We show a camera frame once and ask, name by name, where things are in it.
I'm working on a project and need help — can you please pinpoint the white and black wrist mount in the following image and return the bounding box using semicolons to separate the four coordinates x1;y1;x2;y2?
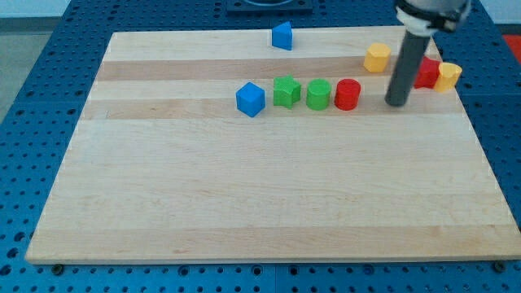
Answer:
394;0;471;37

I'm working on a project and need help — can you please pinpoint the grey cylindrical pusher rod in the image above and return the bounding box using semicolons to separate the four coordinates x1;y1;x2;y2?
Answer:
384;31;430;107

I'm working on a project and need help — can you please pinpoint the yellow heart block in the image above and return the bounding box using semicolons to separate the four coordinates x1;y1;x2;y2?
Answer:
433;62;462;93

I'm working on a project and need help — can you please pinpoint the red star block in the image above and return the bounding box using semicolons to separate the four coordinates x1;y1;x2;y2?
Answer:
414;56;440;89

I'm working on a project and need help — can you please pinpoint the yellow hexagon block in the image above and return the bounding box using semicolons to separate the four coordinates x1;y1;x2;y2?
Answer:
363;42;392;72

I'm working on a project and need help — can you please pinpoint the red cylinder block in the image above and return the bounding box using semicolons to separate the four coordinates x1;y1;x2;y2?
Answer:
334;79;361;111

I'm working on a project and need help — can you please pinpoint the green cylinder block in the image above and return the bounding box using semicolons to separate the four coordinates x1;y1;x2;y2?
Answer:
306;79;331;111

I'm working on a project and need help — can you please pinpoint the blue triangle block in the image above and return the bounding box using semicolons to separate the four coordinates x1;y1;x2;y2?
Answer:
271;21;293;50

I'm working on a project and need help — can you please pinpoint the green star block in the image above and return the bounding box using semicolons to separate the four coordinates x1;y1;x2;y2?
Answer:
273;75;301;109

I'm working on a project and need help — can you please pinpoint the blue cube block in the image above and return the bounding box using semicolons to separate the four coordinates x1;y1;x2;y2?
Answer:
235;82;265;117

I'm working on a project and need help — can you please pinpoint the black bolt front right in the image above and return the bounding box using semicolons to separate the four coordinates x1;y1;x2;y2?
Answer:
493;261;506;273

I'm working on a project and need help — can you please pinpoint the black bolt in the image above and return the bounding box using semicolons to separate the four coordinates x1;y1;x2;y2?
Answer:
493;261;506;273
51;264;64;276

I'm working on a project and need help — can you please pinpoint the wooden board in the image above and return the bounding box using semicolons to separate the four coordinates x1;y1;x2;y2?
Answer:
25;26;520;265

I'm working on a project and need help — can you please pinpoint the black bolt front left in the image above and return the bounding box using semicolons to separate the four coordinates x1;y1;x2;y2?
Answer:
51;264;64;276

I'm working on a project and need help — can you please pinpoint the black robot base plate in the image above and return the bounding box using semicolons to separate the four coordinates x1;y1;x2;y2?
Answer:
225;0;313;15

